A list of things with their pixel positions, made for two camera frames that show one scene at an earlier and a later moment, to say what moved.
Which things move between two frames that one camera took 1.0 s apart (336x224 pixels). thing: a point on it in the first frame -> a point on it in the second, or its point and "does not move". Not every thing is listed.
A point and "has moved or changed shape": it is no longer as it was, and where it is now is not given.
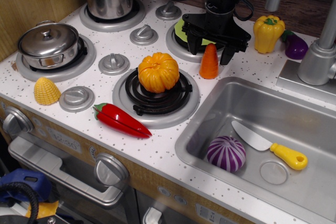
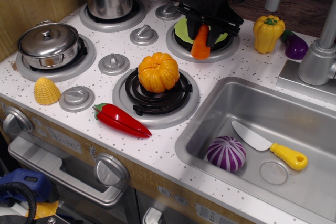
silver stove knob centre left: x=114 y=64 does not move
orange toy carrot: x=209 y=65 has moved or changed shape
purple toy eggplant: x=296 y=47 does not move
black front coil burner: x=164 y=102 does not move
